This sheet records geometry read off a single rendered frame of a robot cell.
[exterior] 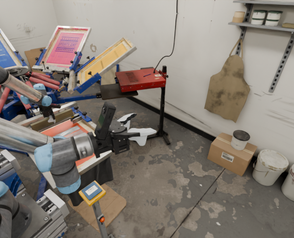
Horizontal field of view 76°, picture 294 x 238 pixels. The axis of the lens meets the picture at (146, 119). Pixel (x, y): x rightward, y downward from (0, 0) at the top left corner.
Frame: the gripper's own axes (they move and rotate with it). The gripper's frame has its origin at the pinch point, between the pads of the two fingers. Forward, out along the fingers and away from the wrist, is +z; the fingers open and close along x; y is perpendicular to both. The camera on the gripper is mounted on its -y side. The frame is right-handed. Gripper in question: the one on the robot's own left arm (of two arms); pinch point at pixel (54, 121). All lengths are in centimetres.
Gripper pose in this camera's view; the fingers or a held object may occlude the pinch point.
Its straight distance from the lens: 185.2
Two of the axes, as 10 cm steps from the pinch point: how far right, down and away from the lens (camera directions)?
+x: 7.2, 4.0, -5.7
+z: 0.0, 8.2, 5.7
